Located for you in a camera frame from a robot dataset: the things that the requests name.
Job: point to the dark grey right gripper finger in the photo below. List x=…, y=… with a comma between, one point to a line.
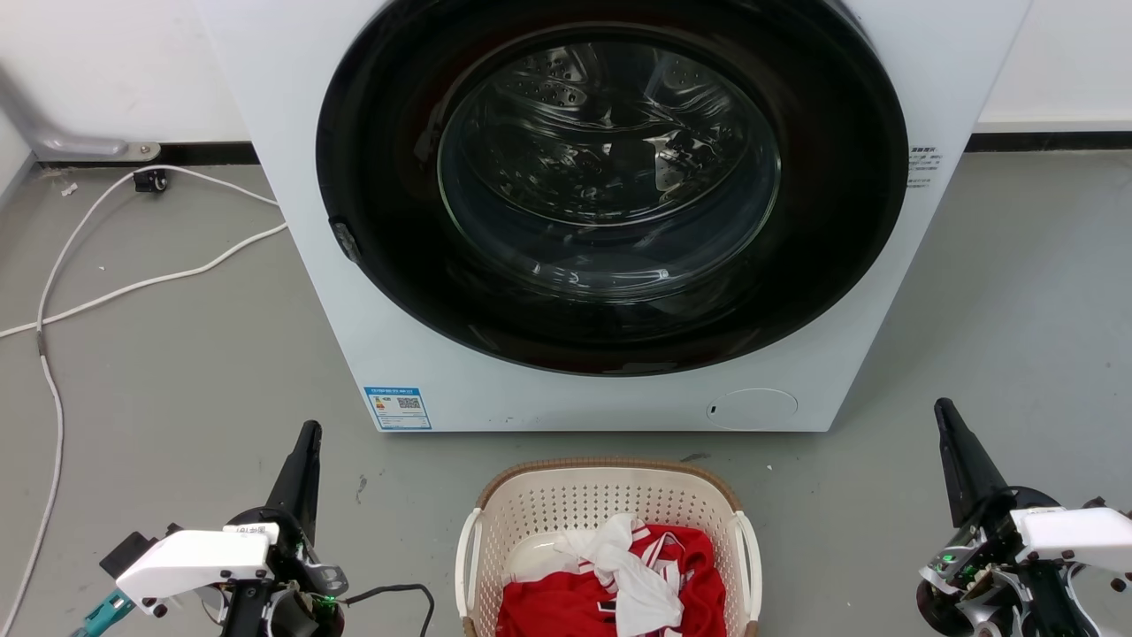
x=966, y=469

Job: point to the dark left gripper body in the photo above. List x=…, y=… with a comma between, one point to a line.
x=296, y=575

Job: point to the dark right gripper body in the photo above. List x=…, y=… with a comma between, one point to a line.
x=982, y=566

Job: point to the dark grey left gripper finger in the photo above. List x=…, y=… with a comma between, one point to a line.
x=299, y=482

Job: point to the cream perforated laundry basket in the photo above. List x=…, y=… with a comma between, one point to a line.
x=566, y=504

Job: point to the blue energy label sticker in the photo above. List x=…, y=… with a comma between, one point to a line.
x=397, y=408

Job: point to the white front-load washing machine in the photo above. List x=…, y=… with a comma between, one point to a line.
x=354, y=354

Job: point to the round white filter cover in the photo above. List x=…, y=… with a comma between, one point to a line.
x=752, y=410

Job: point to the black round washer door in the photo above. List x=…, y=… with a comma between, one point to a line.
x=398, y=265

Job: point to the red garment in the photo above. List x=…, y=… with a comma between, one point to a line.
x=548, y=610

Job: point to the small printed warning label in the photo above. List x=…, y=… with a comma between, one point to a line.
x=922, y=166

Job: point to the small black floor fitting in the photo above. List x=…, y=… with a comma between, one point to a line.
x=150, y=181

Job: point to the white garment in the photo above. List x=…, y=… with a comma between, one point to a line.
x=638, y=594

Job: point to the steel washer drum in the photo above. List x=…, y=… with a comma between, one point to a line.
x=610, y=168

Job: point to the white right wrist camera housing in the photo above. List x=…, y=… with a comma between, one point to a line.
x=1079, y=533

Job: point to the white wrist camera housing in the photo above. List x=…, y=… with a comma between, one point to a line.
x=195, y=559
x=1079, y=533

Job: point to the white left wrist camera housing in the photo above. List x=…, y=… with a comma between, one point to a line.
x=195, y=559

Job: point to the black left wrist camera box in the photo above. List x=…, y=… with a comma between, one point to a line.
x=128, y=553

